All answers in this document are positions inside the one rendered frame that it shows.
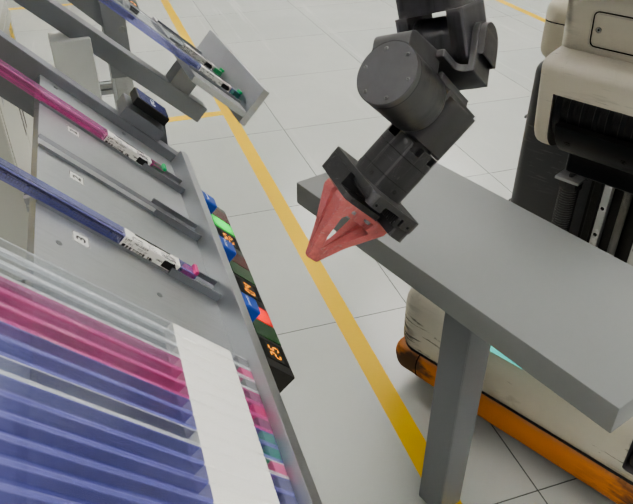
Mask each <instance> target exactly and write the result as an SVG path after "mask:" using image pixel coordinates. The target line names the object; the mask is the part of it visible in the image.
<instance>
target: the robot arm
mask: <svg viewBox="0 0 633 504"><path fill-rule="evenodd" d="M396 5H397V11H398V17H399V19H397V20H395V24H396V29H397V33H393V34H388V35H382V36H377V37H375V39H374V42H373V48H372V51H371V52H370V53H369V54H368V56H367V57H366V58H365V59H364V61H363V62H362V64H361V66H360V68H359V71H358V75H357V89H358V92H359V95H360V96H361V98H362V99H363V100H364V101H365V102H367V103H368V104H369V105H370V106H371V107H373V108H374V109H375V110H376V111H377V112H379V113H380V114H381V115H382V116H383V117H384V118H386V119H387V120H388V121H389V122H390V123H391V124H390V125H389V127H388V128H387V129H386V130H385V131H384V132H383V133H382V135H381V136H380V137H379V138H378V139H377V140H376V141H375V142H374V144H373V145H372V146H371V147H370V148H369V149H368V150H367V152H366V153H365V154H364V155H363V156H362V157H361V158H360V159H359V161H357V160H356V159H355V158H354V157H352V156H351V155H350V154H348V153H347V152H346V151H345V150H343V149H342V148H341V147H339V146H338V147H337V148H336V149H335V150H334V151H333V152H332V154H331V155H330V157H329V158H328V159H327V160H326V161H325V163H324V164H323V165H322V167H323V169H324V170H325V171H326V173H327V174H328V175H329V177H330V178H331V179H330V178H328V179H327V180H326V181H325V183H324V186H323V191H322V195H321V199H320V204H319V208H318V212H317V216H316V221H315V224H314V228H313V231H312V234H311V237H310V240H309V243H308V246H307V249H306V252H305V254H306V255H307V257H308V258H310V259H312V260H313V261H315V262H318V261H320V260H322V259H324V258H326V257H329V256H331V255H333V254H335V253H337V252H339V251H341V250H344V249H346V248H349V247H352V246H355V245H358V244H361V243H364V242H367V241H370V240H373V239H376V238H379V237H382V236H384V235H385V234H386V233H387V234H388V235H389V236H390V237H392V238H393V239H395V240H396V241H398V242H399V243H400V242H401V241H402V240H403V239H404V238H405V237H406V236H407V235H408V234H410V233H411V232H412V231H413V230H414V229H415V228H416V227H417V226H418V225H419V224H418V222H417V221H416V220H415V219H414V218H413V217H412V215H411V214H410V213H409V212H408V211H407V210H406V208H405V207H404V206H403V205H402V204H401V203H400V202H401V201H402V200H403V199H404V198H405V197H406V196H407V195H408V194H409V192H410V191H411V190H412V189H413V188H414V187H415V186H416V185H417V184H418V183H419V182H420V181H421V179H422V178H423V177H424V176H425V175H426V174H427V173H428V172H429V171H430V170H431V169H432V167H433V166H434V165H435V164H436V163H437V161H439V160H440V159H441V158H442V157H443V156H444V154H445V153H446V152H447V151H448V150H449V149H450V148H451V147H452V146H453V145H454V144H455V142H456V141H457V140H458V139H459V138H460V137H461V136H462V135H463V134H464V133H465V132H466V131H467V129H468V128H469V127H470V126H471V125H472V124H473V123H474V122H475V120H474V119H473V118H474V117H475V116H474V115H473V113H472V112H471V111H470V110H469V109H468V108H467V103H468V100H467V99H466V98H465V97H464V95H463V94H462V93H461V92H460V90H468V89H476V88H483V87H488V79H489V71H490V69H495V68H496V60H497V51H498V34H497V30H496V27H495V25H494V24H493V23H492V22H487V20H486V12H485V4H484V0H396ZM442 11H446V15H445V16H439V17H434V18H433V17H432V13H437V12H442ZM431 155H432V156H433V157H434V158H435V159H436V160H437V161H436V160H435V159H434V158H433V157H432V156H431ZM346 216H348V217H349V218H350V219H349V220H348V221H347V222H346V223H345V224H344V225H343V226H342V227H341V228H340V229H339V230H338V231H337V232H336V233H335V234H334V235H333V236H331V237H330V238H329V239H327V237H328V236H329V234H330V233H331V232H332V230H333V229H334V228H335V226H336V225H337V224H338V222H339V221H340V220H341V218H343V217H346ZM326 239H327V240H326Z"/></svg>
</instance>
